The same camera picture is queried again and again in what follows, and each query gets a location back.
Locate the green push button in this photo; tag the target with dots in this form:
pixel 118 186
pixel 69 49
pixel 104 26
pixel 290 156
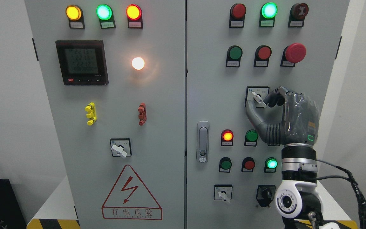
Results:
pixel 234 55
pixel 225 165

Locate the top left red indicator light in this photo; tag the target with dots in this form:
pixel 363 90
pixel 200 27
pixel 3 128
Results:
pixel 134 16

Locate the lower red push button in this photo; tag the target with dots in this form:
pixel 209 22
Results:
pixel 248 165

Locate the lower green push button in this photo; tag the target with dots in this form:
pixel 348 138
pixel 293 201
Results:
pixel 225 165

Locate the red electrical warning triangle sticker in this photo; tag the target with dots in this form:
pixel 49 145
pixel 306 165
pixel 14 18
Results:
pixel 130 199

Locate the white glowing lamp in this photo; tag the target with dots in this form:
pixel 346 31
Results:
pixel 138 63

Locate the grey robotic right hand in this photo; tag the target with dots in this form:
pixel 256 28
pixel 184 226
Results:
pixel 300 119

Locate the top left green indicator light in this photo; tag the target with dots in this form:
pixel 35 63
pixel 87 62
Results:
pixel 105 16

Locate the lower lit green indicator light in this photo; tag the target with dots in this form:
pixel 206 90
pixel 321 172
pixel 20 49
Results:
pixel 270 165

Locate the middle lit red indicator light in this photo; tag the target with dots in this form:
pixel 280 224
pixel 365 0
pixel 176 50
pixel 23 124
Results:
pixel 227 137

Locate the right cabinet door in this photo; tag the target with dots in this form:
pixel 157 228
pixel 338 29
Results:
pixel 216 93

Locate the top right green indicator light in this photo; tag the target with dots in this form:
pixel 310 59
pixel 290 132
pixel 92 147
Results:
pixel 267 14

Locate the cabinet door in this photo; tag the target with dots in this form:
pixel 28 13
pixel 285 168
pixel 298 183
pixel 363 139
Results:
pixel 157 147
pixel 216 93

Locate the yellow indicator light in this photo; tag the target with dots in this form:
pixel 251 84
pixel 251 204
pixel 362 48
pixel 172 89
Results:
pixel 74 14

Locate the dark red buzzer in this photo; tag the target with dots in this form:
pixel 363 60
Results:
pixel 297 15

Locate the red push button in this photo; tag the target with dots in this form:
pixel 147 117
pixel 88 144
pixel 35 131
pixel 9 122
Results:
pixel 248 165
pixel 262 55

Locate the middle green indicator light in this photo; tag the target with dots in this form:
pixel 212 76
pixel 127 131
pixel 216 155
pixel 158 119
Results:
pixel 251 138

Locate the left cabinet door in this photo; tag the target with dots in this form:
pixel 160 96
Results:
pixel 157 147

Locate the black digital power meter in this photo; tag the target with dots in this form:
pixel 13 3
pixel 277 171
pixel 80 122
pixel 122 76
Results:
pixel 82 62

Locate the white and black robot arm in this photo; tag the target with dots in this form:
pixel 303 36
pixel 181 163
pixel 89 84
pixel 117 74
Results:
pixel 296 197

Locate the left door grey rotary switch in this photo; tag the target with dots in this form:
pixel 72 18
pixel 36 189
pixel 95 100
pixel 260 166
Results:
pixel 120 147

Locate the upper red push button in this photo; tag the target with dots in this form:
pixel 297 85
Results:
pixel 262 55

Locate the red emergency stop button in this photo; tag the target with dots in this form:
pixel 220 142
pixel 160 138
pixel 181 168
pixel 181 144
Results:
pixel 293 54

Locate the upper green push button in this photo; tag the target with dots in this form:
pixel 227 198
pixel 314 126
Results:
pixel 234 55

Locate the silver door handle lock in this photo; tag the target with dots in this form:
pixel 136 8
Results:
pixel 202 141

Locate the yellow terminal connector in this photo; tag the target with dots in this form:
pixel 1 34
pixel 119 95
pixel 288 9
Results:
pixel 91 113

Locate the top right red indicator light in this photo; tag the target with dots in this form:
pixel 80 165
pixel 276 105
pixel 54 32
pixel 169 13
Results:
pixel 237 15

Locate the black rotary knob switch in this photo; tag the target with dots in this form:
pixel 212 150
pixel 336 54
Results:
pixel 265 195

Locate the red terminal connector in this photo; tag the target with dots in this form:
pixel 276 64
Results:
pixel 142 114

